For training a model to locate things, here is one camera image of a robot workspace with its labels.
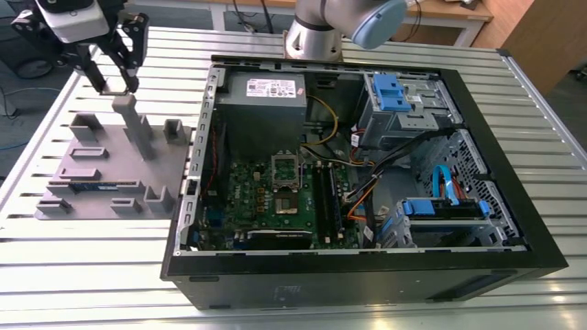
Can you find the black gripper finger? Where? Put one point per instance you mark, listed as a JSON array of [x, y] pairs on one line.
[[68, 56], [135, 41]]

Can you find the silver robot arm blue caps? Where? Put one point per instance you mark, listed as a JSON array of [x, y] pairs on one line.
[[316, 38]]

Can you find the CPU socket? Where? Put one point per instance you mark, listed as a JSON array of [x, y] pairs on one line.
[[285, 203]]

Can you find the black mesh waste bin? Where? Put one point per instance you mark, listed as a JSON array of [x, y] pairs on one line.
[[32, 68]]

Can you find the grey plastic parts rack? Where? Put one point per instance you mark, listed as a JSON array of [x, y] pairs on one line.
[[124, 172]]

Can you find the grey power supply unit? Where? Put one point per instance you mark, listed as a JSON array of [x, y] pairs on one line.
[[261, 120]]

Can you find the RAM stick blue label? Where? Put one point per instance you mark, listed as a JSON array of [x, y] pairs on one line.
[[93, 188]]

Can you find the green motherboard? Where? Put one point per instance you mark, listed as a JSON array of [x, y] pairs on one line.
[[247, 206]]

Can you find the blue expansion slot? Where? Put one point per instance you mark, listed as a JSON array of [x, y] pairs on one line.
[[215, 218]]

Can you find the blue plastic drive latch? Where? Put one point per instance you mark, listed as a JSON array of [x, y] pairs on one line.
[[392, 93]]

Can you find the black RAM slot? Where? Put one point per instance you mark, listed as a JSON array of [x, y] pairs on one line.
[[320, 203], [333, 203]]

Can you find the metal optical drive cage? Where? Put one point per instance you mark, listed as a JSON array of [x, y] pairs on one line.
[[412, 127]]

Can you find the black graphics card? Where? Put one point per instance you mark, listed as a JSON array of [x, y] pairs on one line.
[[279, 240]]

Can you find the wooden desk white legs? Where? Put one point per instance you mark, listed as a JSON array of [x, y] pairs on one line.
[[458, 13]]

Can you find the hard disk in blue carrier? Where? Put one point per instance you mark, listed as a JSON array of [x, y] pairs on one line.
[[419, 208]]

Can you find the black PC case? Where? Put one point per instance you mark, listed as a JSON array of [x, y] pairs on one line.
[[320, 292]]

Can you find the metal disk bay cage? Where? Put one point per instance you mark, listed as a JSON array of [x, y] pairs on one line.
[[458, 227]]

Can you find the wooden cabinet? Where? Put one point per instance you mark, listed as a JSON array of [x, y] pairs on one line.
[[546, 41]]

